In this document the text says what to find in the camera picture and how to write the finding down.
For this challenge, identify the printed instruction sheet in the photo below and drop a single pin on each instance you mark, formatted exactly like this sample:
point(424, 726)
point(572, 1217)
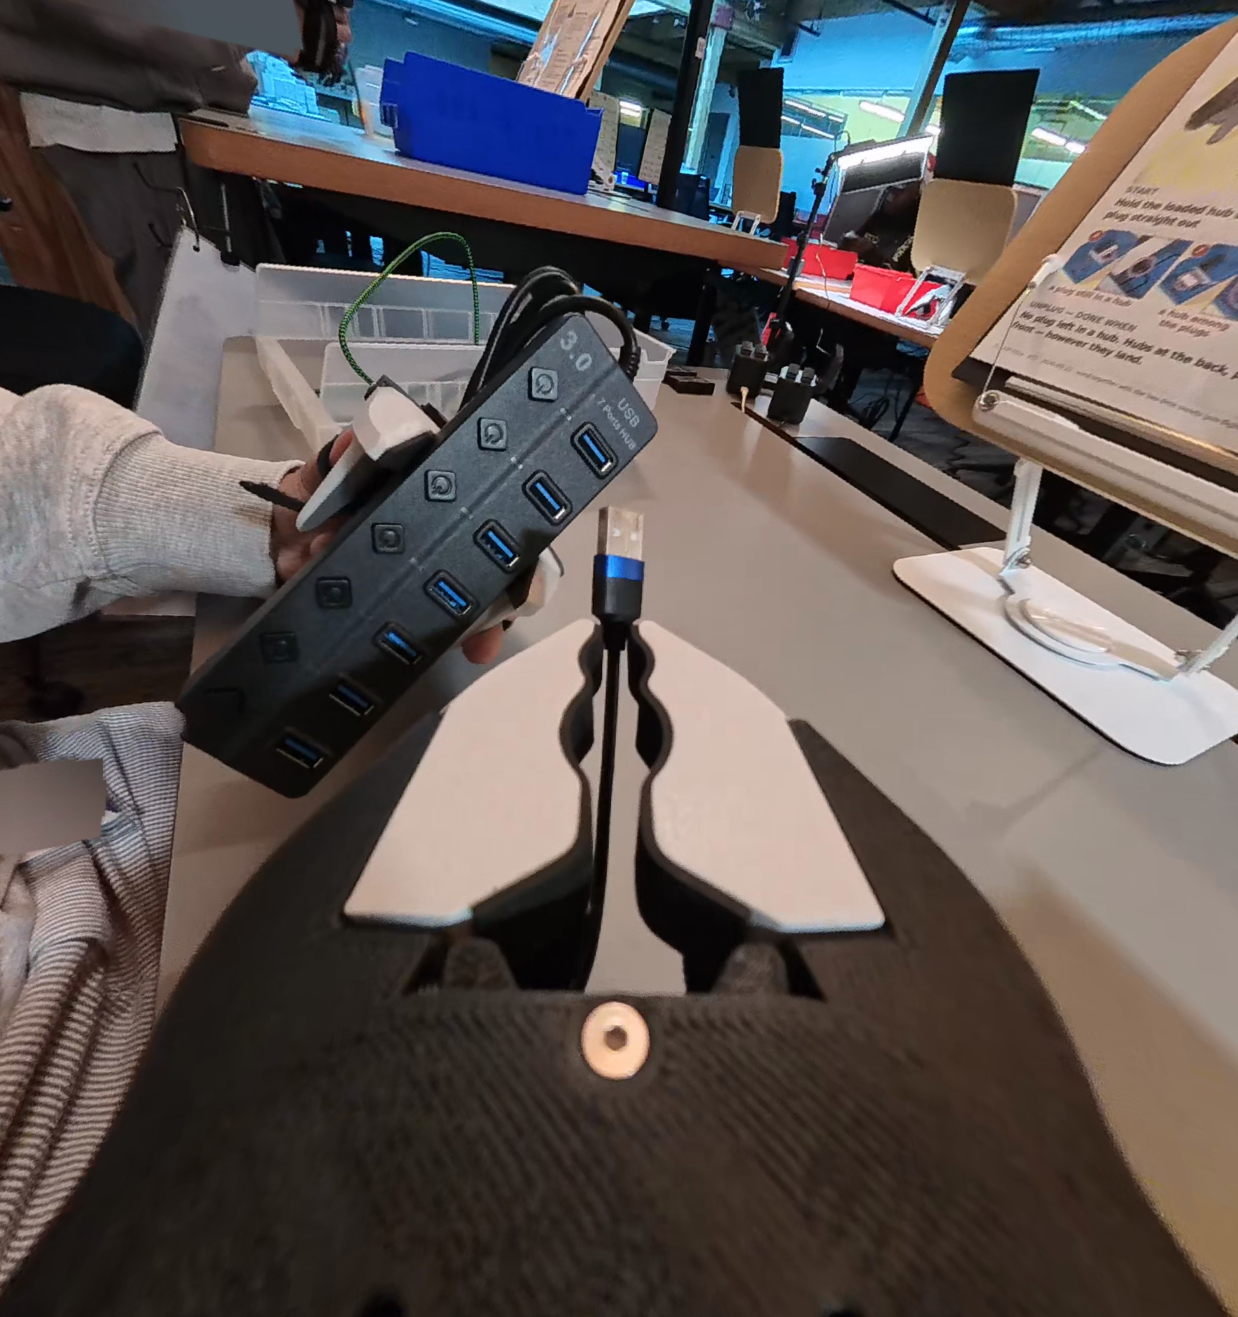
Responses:
point(1146, 309)

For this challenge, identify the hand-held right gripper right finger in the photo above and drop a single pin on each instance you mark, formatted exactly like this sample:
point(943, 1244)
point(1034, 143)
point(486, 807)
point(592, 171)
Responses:
point(754, 822)

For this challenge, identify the long wooden desk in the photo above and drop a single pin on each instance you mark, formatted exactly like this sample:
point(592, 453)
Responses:
point(373, 178)

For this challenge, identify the black charger dock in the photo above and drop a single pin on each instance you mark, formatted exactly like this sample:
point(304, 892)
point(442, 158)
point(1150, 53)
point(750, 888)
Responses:
point(754, 372)
point(802, 393)

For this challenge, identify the small black box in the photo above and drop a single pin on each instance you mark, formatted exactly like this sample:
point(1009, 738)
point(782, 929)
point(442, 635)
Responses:
point(695, 386)

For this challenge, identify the white paper bag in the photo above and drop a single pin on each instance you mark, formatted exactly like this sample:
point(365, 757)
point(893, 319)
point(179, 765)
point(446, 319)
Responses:
point(197, 341)

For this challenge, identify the clear plastic bin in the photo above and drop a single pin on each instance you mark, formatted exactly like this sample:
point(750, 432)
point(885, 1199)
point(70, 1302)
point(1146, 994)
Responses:
point(299, 309)

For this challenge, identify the red plastic bin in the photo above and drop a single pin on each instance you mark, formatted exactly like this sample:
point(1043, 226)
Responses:
point(885, 283)

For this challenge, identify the person's left forearm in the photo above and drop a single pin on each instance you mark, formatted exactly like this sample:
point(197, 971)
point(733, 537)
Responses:
point(94, 514)

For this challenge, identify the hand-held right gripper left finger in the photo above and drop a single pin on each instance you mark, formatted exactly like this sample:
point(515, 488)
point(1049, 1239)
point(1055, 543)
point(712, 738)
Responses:
point(464, 810)

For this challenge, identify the black usb hub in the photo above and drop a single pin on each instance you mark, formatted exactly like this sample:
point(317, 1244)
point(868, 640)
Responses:
point(495, 483)

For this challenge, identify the blue plastic bin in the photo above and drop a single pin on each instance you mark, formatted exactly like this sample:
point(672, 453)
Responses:
point(495, 134)

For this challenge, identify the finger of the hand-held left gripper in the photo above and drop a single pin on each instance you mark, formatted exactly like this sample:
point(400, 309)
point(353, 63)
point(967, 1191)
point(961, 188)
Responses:
point(536, 587)
point(391, 420)

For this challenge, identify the cardboard display board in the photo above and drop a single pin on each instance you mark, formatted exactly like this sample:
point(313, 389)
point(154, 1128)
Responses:
point(566, 38)

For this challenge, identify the black office chair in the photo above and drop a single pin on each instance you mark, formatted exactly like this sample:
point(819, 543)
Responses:
point(53, 341)

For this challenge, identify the studio light panel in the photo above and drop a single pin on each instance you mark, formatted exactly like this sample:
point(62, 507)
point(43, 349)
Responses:
point(875, 176)

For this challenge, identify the person's striped shirt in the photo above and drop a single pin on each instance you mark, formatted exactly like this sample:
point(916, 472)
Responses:
point(84, 927)

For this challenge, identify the person's left hand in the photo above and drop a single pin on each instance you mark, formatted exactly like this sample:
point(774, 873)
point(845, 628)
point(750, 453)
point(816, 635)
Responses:
point(287, 546)

